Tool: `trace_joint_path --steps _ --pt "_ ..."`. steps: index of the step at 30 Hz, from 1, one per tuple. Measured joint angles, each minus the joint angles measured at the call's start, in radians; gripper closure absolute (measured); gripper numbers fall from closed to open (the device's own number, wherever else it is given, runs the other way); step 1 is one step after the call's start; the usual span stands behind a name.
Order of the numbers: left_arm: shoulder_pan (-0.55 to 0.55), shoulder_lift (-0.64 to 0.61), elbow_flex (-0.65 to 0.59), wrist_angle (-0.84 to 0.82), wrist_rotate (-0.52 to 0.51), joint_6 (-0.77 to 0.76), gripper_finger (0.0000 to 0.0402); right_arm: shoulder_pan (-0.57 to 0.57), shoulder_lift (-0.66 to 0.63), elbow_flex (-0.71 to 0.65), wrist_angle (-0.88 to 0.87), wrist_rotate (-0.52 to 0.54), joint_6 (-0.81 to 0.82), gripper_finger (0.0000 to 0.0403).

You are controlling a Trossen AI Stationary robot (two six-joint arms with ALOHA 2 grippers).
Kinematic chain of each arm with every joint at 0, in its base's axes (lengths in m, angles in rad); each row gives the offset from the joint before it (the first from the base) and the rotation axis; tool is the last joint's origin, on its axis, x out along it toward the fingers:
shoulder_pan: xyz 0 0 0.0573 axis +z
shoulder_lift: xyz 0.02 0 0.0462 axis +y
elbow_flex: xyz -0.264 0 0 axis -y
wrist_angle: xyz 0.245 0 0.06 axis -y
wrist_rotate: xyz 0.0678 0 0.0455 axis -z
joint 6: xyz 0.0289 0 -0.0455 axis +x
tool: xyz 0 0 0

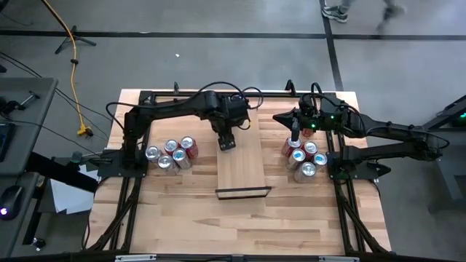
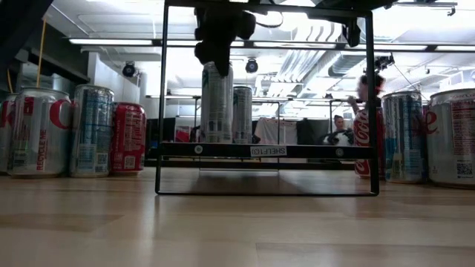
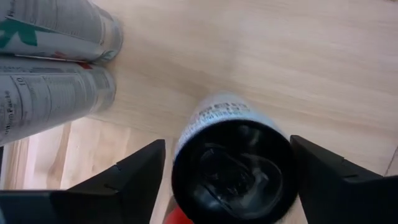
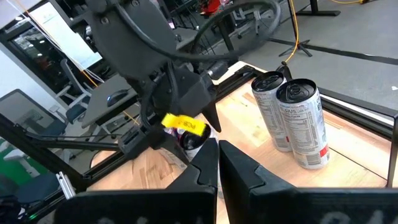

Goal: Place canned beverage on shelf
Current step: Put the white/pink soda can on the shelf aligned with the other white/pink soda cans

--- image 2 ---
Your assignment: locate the black monitor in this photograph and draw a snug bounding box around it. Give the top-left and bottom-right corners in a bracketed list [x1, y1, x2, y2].
[145, 117, 177, 144]

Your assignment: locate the long ceiling light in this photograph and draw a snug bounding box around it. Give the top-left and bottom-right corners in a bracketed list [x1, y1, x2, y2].
[68, 38, 154, 47]
[373, 43, 428, 52]

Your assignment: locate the yellow extension cable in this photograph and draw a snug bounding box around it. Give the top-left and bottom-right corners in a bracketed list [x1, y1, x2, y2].
[35, 17, 48, 89]

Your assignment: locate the red white box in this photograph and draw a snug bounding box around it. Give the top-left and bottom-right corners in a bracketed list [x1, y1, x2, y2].
[174, 125, 192, 144]

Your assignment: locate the silver ventilation duct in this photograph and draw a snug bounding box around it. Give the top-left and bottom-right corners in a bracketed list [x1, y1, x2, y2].
[328, 50, 369, 78]

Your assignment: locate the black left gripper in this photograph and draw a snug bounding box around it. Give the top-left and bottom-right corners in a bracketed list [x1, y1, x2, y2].
[194, 7, 257, 78]

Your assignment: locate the silver Diet Coke can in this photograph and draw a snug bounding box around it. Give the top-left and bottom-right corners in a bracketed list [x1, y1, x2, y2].
[0, 92, 19, 175]
[425, 88, 475, 190]
[7, 87, 74, 178]

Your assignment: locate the wooden shelf with black frame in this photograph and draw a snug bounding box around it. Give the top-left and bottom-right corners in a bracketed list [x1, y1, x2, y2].
[154, 0, 381, 197]

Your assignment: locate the black ceiling camera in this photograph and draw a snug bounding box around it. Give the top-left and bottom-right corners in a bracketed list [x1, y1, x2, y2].
[373, 53, 396, 74]

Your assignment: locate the slim silver blue can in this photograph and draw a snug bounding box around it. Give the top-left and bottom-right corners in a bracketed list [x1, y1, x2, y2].
[381, 90, 427, 185]
[68, 84, 115, 178]

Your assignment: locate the tall white energy drink can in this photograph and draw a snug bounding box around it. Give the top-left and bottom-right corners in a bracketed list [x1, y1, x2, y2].
[200, 61, 235, 145]
[232, 85, 254, 145]

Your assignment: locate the red Coca-Cola can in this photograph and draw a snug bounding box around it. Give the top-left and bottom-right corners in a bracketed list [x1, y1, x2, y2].
[352, 107, 386, 179]
[110, 102, 148, 176]

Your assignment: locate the person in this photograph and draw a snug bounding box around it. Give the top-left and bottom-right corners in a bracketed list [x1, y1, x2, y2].
[322, 114, 356, 146]
[347, 72, 387, 112]

